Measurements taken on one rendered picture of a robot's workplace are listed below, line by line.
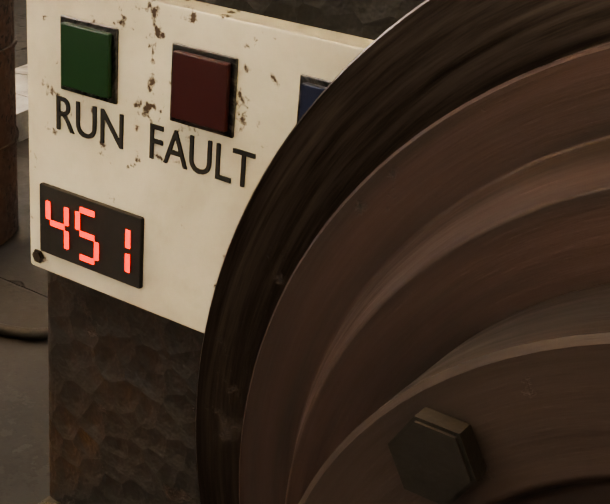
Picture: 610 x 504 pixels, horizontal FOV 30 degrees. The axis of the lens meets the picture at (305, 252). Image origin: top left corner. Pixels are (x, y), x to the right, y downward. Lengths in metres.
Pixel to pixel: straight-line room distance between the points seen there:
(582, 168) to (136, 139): 0.35
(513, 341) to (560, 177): 0.06
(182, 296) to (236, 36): 0.16
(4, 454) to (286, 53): 1.96
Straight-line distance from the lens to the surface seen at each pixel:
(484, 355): 0.28
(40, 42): 0.66
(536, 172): 0.33
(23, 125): 4.33
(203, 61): 0.58
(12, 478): 2.38
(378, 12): 0.54
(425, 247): 0.34
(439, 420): 0.29
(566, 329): 0.28
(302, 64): 0.55
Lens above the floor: 1.36
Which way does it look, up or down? 23 degrees down
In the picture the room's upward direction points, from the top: 5 degrees clockwise
